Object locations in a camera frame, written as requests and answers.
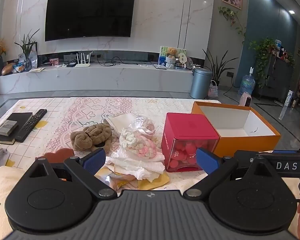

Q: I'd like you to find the brown plush toy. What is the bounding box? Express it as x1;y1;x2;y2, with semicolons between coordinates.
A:
70;123;112;153

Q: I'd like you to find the pink white crochet item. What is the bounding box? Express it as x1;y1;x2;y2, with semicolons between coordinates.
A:
120;116;161;159

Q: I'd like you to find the white tissue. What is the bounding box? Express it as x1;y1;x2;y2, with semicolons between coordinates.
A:
105;148;165;182

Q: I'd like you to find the yellow cloth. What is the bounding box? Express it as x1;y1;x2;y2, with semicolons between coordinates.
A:
95;166;170;192

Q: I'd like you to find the orange cardboard box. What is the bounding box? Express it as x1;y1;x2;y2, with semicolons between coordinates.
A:
192;101;281;157

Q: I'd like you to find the black tv remote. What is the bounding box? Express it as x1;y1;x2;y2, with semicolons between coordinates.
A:
15;109;47;142

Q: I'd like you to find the pink space heater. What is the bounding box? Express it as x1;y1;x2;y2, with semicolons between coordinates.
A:
239;92;251;107

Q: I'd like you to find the grey small box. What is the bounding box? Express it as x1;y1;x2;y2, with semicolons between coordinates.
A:
0;120;18;137

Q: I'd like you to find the black notebook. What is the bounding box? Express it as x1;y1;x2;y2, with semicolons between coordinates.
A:
0;112;33;145

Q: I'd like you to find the blue water jug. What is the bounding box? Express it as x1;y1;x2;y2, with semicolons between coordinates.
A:
238;67;256;96

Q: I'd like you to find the dark cabinet with ivy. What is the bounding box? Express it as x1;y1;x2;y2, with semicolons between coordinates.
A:
249;38;295;102

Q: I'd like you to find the lace patterned tablecloth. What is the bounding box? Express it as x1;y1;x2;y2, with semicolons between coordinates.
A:
0;97;206;200

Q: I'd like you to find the small woven basket bag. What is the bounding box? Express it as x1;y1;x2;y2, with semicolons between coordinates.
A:
208;80;218;99

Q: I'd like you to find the grey metal trash bin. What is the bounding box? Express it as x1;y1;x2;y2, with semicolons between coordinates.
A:
190;68;212;99

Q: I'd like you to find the green potted floor plant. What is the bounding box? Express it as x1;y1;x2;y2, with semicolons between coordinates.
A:
203;49;238;85

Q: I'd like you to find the white wifi router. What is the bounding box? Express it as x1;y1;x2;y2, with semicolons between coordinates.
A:
75;52;91;68

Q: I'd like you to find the bronze oval ornament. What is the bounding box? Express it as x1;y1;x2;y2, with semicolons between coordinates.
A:
1;63;15;76

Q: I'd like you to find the white marble tv console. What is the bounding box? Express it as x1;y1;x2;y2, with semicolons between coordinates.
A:
0;64;193;94

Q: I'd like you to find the green plant glass vase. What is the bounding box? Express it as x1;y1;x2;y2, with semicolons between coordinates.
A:
14;29;39;70

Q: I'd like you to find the hanging vine plant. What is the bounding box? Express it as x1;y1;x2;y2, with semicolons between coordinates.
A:
218;6;247;44

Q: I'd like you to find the teddy bear bouquet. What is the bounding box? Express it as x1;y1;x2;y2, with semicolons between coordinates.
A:
165;47;177;69

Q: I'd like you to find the black wall television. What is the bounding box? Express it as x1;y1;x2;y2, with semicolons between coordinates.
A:
45;0;135;42

